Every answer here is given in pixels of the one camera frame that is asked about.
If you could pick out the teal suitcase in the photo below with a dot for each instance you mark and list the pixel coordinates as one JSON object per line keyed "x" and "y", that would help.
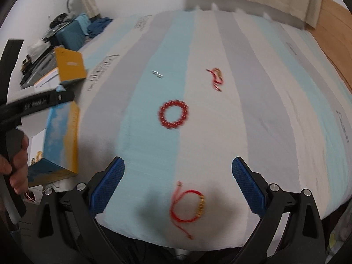
{"x": 70, "y": 37}

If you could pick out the blue and yellow cardboard box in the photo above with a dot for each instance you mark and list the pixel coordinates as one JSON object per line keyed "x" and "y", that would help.
{"x": 62, "y": 143}

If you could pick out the black pouch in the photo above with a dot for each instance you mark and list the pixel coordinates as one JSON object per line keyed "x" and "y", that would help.
{"x": 59, "y": 19}

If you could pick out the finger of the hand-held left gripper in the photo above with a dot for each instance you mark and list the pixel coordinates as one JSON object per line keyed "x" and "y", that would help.
{"x": 55, "y": 100}

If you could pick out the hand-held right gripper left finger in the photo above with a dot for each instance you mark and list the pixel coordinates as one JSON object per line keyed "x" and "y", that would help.
{"x": 107, "y": 189}

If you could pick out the light blue towel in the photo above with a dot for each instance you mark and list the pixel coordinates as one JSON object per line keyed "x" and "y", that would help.
{"x": 82, "y": 23}

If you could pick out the wooden headboard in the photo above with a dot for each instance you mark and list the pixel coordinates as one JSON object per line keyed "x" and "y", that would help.
{"x": 335, "y": 33}

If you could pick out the striped blue grey blanket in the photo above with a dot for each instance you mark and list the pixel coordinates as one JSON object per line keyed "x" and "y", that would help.
{"x": 247, "y": 115}

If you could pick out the dark blue clothing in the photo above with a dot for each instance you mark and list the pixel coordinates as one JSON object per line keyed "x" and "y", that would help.
{"x": 99, "y": 26}

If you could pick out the person's left hand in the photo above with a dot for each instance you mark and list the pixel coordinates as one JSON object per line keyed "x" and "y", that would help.
{"x": 20, "y": 167}

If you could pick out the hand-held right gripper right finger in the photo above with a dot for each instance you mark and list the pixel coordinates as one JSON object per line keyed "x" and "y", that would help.
{"x": 249, "y": 189}

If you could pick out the grey suitcase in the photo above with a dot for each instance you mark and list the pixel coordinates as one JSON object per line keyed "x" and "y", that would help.
{"x": 41, "y": 66}

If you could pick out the white plastic bag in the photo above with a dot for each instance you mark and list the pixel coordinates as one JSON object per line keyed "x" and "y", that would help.
{"x": 37, "y": 46}

